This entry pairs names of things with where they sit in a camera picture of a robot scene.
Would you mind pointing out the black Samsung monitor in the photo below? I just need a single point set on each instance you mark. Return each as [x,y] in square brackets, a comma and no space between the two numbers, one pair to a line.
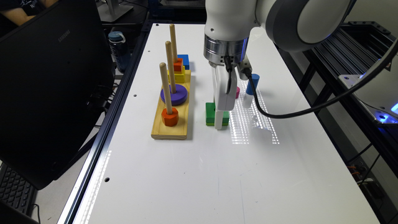
[56,77]

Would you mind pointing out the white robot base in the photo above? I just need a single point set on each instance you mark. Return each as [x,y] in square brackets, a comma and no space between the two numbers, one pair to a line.
[379,96]

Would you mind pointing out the blue tall cylinder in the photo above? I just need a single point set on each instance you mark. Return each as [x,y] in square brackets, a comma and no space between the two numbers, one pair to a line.
[252,84]

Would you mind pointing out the person forearm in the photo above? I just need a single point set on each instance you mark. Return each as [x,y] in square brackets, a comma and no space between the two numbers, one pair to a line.
[18,16]

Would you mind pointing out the blue square block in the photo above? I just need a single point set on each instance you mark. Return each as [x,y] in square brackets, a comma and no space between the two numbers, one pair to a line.
[185,60]

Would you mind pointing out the back wooden peg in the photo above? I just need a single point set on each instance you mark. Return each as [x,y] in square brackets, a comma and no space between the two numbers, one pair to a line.
[173,43]

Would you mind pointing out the orange hexagon block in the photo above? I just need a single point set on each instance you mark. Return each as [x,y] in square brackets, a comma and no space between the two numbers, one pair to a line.
[170,119]

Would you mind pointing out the silver monitor stand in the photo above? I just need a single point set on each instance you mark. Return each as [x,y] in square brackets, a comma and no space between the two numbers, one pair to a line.
[111,10]

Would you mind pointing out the wooden peg base board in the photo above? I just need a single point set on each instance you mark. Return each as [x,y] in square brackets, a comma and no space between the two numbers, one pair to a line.
[179,130]

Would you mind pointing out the front wooden peg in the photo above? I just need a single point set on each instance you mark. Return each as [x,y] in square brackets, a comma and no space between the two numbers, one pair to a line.
[166,89]

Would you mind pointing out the purple ring disc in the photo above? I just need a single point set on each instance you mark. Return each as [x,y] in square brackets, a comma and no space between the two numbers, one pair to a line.
[180,96]

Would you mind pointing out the small orange square block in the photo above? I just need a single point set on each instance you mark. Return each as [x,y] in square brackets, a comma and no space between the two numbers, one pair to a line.
[178,66]

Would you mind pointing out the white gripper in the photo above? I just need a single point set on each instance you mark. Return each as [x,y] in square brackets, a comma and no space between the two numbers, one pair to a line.
[224,86]

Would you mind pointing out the wooden peg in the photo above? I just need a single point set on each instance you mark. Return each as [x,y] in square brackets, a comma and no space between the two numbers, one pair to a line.
[166,89]
[170,64]
[173,43]

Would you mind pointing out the pink short cylinder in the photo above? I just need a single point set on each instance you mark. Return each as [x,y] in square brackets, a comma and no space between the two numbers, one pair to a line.
[237,92]

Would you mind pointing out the middle wooden peg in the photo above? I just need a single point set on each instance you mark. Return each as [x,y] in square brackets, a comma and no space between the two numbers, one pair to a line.
[170,64]

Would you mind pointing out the black keyboard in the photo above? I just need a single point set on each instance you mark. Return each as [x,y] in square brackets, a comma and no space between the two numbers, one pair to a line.
[16,191]

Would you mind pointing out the black aluminium frame rails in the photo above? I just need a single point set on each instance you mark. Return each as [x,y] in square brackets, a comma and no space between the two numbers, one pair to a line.
[350,51]

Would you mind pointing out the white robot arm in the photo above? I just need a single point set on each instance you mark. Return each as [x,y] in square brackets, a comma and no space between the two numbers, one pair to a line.
[293,25]

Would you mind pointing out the dark water bottle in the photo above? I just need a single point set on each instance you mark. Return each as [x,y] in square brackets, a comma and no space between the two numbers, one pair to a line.
[119,49]

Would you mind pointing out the green square block with hole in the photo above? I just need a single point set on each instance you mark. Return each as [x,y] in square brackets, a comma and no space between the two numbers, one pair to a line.
[210,115]

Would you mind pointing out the yellow square block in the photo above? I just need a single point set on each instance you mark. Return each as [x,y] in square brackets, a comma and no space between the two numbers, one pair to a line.
[179,74]

